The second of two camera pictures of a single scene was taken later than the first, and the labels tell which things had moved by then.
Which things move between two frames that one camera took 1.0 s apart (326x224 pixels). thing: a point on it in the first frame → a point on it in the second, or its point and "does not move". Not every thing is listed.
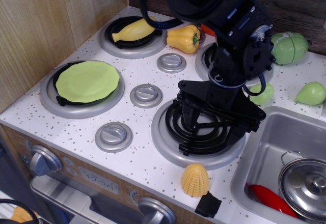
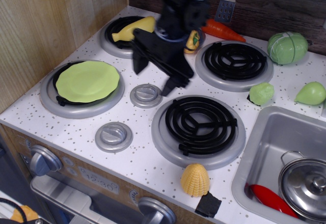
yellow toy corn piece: (195, 180) does not move
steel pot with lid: (302, 183) does not move
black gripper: (233, 100) → (169, 55)
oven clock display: (98, 180) does not move
